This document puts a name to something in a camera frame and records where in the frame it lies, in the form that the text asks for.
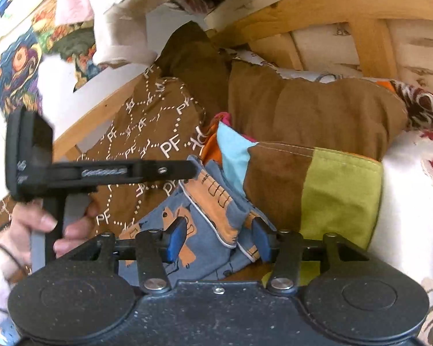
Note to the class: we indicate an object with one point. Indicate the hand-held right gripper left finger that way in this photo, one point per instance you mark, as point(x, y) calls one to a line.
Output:
point(175, 240)

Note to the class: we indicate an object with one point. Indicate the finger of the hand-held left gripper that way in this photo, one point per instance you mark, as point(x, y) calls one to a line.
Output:
point(173, 169)

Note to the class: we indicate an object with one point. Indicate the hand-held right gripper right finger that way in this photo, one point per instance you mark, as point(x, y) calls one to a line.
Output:
point(260, 238)

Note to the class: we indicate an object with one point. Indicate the blue printed pants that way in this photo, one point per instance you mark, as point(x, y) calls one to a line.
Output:
point(205, 230)

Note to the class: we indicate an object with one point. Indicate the person's left hand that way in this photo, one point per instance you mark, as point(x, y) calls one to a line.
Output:
point(77, 230)

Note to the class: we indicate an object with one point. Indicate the brown patterned blanket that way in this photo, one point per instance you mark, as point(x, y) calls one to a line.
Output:
point(140, 115)

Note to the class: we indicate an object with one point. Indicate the swirly night sky poster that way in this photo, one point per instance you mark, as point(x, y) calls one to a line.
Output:
point(20, 59)

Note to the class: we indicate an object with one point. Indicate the dark landscape poster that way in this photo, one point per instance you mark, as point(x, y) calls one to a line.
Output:
point(68, 43)

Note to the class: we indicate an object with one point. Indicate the white floral bedsheet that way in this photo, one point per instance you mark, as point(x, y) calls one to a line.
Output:
point(411, 223)

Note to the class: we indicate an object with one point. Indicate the cream hanging garment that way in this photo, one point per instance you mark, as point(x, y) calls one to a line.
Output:
point(130, 14)

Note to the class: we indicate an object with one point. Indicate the wooden headboard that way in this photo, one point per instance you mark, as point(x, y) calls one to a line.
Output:
point(310, 10)

